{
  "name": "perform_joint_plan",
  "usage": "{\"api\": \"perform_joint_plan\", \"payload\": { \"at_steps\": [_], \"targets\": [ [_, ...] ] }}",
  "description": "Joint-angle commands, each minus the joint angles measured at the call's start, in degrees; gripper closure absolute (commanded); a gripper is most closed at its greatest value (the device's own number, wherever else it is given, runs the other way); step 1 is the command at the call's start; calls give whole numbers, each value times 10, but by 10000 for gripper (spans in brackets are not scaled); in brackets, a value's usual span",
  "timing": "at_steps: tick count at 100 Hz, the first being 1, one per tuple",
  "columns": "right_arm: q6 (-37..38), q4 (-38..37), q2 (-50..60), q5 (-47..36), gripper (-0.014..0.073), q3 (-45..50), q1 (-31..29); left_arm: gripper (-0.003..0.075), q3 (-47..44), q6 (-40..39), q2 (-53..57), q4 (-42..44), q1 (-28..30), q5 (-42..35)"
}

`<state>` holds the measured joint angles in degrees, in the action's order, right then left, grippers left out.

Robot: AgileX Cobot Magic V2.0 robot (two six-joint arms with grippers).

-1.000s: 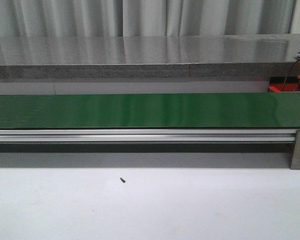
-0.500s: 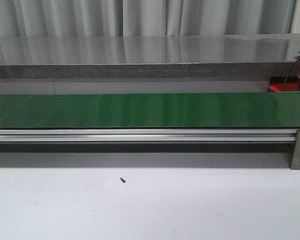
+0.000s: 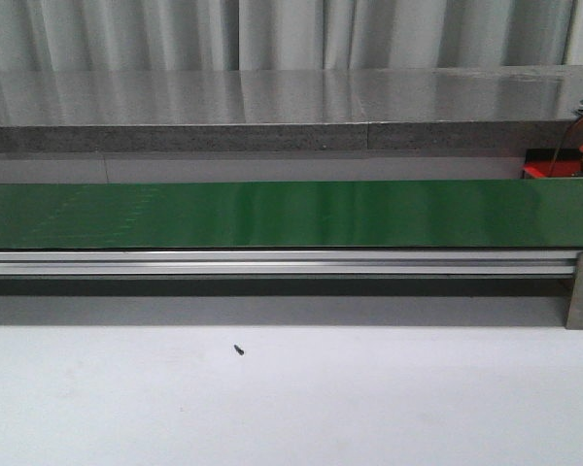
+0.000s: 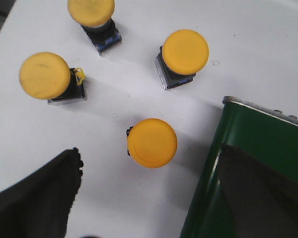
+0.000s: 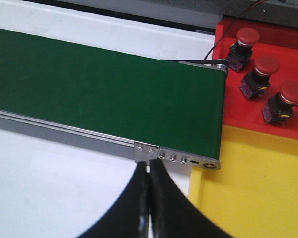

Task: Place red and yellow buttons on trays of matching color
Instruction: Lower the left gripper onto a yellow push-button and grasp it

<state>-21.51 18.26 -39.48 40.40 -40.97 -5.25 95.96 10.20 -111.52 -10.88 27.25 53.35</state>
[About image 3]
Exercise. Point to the green conveyor belt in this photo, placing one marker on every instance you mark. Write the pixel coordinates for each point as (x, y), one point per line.
(544, 214)

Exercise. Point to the red plastic bin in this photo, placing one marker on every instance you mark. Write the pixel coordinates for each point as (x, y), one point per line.
(540, 164)

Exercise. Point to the grey stone counter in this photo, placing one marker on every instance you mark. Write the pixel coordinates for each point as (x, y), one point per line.
(522, 107)

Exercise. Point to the white pleated curtain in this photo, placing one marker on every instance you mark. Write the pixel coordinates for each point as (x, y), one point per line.
(280, 35)

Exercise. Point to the aluminium conveyor rail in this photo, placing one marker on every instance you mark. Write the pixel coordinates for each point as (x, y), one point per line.
(288, 262)

